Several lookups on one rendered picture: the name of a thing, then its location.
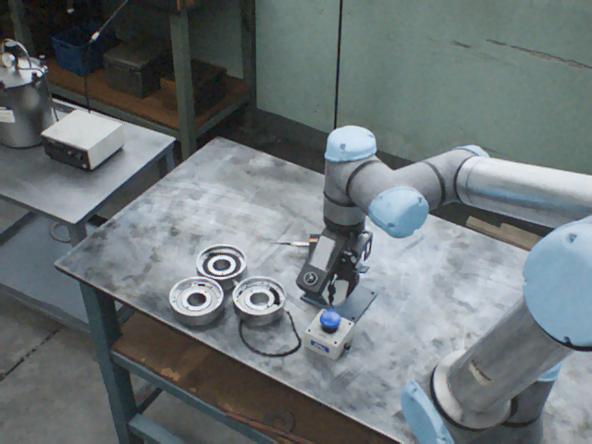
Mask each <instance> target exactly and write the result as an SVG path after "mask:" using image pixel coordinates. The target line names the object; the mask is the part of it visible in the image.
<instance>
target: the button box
mask: <svg viewBox="0 0 592 444"><path fill-rule="evenodd" d="M323 312H326V309H324V308H323V309H322V311H321V312H320V313H319V315H318V316H317V317H316V318H315V319H314V320H313V321H312V323H311V324H310V325H309V326H308V328H307V329H306V330H305V331H304V348H306V349H308V350H310V351H312V352H316V353H318V354H320V355H322V356H324V357H326V358H328V359H329V360H333V362H336V361H337V360H338V358H339V357H340V355H341V354H342V353H343V351H344V350H348V351H349V350H350V349H351V347H352V346H351V344H350V342H351V340H352V338H353V330H354V323H353V322H352V321H350V320H348V319H345V318H342V317H341V321H340V324H339V325H338V327H336V328H332V329H330V328H325V327H324V326H323V325H322V324H321V323H320V315H321V314H322V313H323Z"/></svg>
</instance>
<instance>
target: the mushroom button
mask: <svg viewBox="0 0 592 444"><path fill-rule="evenodd" d="M340 321H341V318H340V316H339V314H338V313H336V312H334V311H326V312H323V313H322V314H321V315H320V323H321V324H322V325H323V326H324V327H325V328H330V329H332V328H336V327H338V325H339V324H340Z"/></svg>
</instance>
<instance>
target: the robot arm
mask: <svg viewBox="0 0 592 444"><path fill-rule="evenodd" d="M375 152H376V141H375V138H374V136H373V134H372V133H371V132H370V131H369V130H367V129H364V128H360V127H354V126H349V127H343V128H339V129H335V130H334V131H333V132H332V133H330V134H329V135H328V139H327V151H326V153H325V159H326V165H325V181H324V189H323V190H322V193H323V194H324V201H323V221H324V223H325V225H326V227H324V229H323V232H322V234H321V235H320V237H319V239H318V241H317V243H315V244H314V248H313V249H312V251H311V252H310V254H309V256H308V258H307V260H306V263H305V264H304V266H303V268H302V271H301V272H299V274H298V276H297V278H296V280H295V283H296V285H297V287H298V288H299V289H301V290H303V291H305V292H307V293H310V295H312V296H314V297H320V296H321V295H322V296H323V297H324V299H325V300H326V302H327V304H328V305H329V306H333V307H334V308H337V307H339V306H341V305H342V304H343V303H344V302H345V300H347V299H348V298H349V297H350V296H351V293H352V292H353V291H354V289H355V288H356V287H357V285H358V283H359V279H360V275H359V273H358V271H359V269H357V268H356V267H357V264H358V262H359V260H360V258H361V257H363V253H364V261H365V260H366V259H367V258H368V257H369V255H370V254H371V248H372V239H373V232H370V230H368V229H366V228H365V222H366V218H367V217H369V218H370V220H371V221H372V223H373V224H374V225H376V226H377V227H380V228H382V229H383V230H384V232H386V233H387V234H388V235H389V236H390V237H391V238H395V239H403V238H407V237H409V236H412V235H413V234H414V231H415V230H416V229H419V228H420V227H422V225H423V224H424V223H425V221H426V219H427V217H428V213H429V211H430V210H432V209H435V208H437V207H440V206H441V205H445V204H449V203H453V202H456V203H460V204H468V205H471V206H474V207H478V208H483V209H487V210H489V211H493V212H497V213H502V214H504V215H505V216H511V217H515V218H518V219H522V220H526V221H529V222H533V223H537V224H540V225H544V226H548V227H552V228H555V229H554V230H553V232H551V233H550V234H549V235H548V236H547V237H546V238H545V239H543V240H540V241H539V242H538V243H537V244H536V245H535V246H534V247H533V248H532V251H531V252H530V253H529V254H528V256H527V258H526V260H525V263H524V270H523V277H524V283H523V293H524V295H523V296H521V297H520V298H519V299H518V300H517V302H516V303H515V304H514V305H513V306H512V307H511V308H510V309H509V310H508V311H507V312H506V313H505V314H503V315H502V316H501V317H500V318H499V319H498V320H497V321H496V322H495V323H494V324H493V325H492V326H491V327H490V328H489V329H488V330H487V331H486V332H484V333H483V335H482V336H481V337H480V338H479V339H478V340H477V341H476V342H475V343H474V344H473V345H472V346H471V347H470V348H469V349H468V350H458V351H455V352H452V353H451V354H448V355H446V356H445V357H444V358H443V359H442V360H441V361H440V362H439V363H438V364H437V365H436V367H435V368H434V369H433V370H431V371H429V372H428V373H427V374H425V375H423V376H421V377H419V378H417V379H415V380H413V379H412V380H411V381H410V384H408V385H406V386H405V387H403V389H402V390H401V408H402V410H403V413H404V415H405V418H406V420H407V423H408V425H409V427H410V428H411V430H412V431H413V433H414V435H415V436H416V438H417V439H418V440H419V442H420V443H422V444H540V441H541V439H542V436H543V433H544V426H543V416H542V411H543V409H544V407H545V404H546V402H547V399H548V396H549V394H550V392H551V389H552V387H553V385H554V382H556V379H557V378H558V377H559V376H560V373H561V365H562V360H564V359H565V358H567V357H568V356H569V355H571V354H572V353H573V352H592V177H589V175H584V174H578V173H573V172H568V171H561V170H556V169H551V168H545V167H539V166H529V165H524V164H517V163H514V162H512V161H507V160H500V159H495V158H490V157H489V156H488V154H487V153H486V152H484V151H483V150H481V149H480V148H478V146H476V145H467V146H464V147H456V149H453V150H451V151H449V152H447V153H445V154H440V155H437V156H435V157H432V158H429V159H426V160H423V161H420V162H418V163H415V164H412V165H408V166H406V167H403V168H402V169H399V170H396V171H391V170H390V169H389V167H388V166H386V165H385V164H384V163H383V162H382V161H381V160H379V159H377V158H376V157H375ZM366 234H368V237H367V238H366V237H365V236H364V235H366ZM369 242H370V244H369V251H367V245H368V243H369ZM364 251H365V252H364ZM337 275H338V277H337V279H336V276H337ZM335 279H336V280H335ZM334 281H335V288H336V292H335V293H334V296H333V292H332V291H333V289H334V288H333V286H332V285H333V283H334Z"/></svg>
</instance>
